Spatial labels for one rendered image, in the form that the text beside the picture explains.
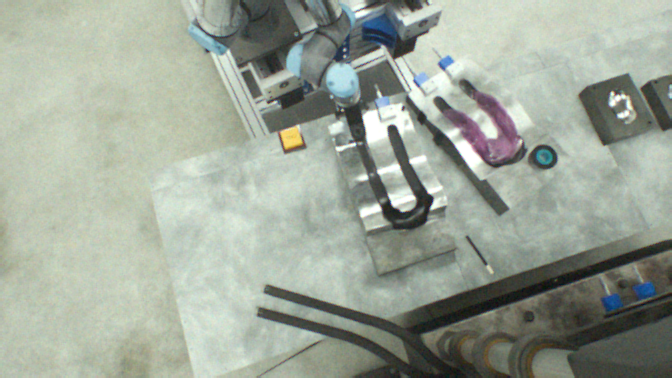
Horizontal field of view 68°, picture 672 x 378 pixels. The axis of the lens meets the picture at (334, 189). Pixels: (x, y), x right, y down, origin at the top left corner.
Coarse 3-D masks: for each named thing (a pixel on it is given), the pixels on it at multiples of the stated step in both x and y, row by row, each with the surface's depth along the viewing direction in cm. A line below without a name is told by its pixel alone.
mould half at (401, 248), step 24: (408, 120) 162; (336, 144) 160; (384, 144) 160; (408, 144) 160; (360, 168) 158; (384, 168) 158; (360, 192) 154; (408, 192) 151; (432, 192) 151; (360, 216) 152; (432, 216) 156; (384, 240) 155; (408, 240) 154; (432, 240) 154; (384, 264) 153; (408, 264) 154
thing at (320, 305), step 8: (264, 288) 154; (272, 288) 154; (280, 288) 154; (280, 296) 153; (288, 296) 152; (296, 296) 151; (304, 296) 151; (304, 304) 150; (312, 304) 149; (320, 304) 149; (328, 304) 148; (336, 304) 149; (328, 312) 148; (336, 312) 147; (344, 312) 146; (352, 312) 146; (360, 312) 146; (352, 320) 146; (360, 320) 145; (368, 320) 144; (376, 320) 143
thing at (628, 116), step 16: (608, 80) 166; (624, 80) 166; (592, 96) 165; (608, 96) 166; (624, 96) 166; (640, 96) 164; (592, 112) 168; (608, 112) 163; (624, 112) 166; (640, 112) 163; (608, 128) 162; (624, 128) 162; (640, 128) 162; (608, 144) 167
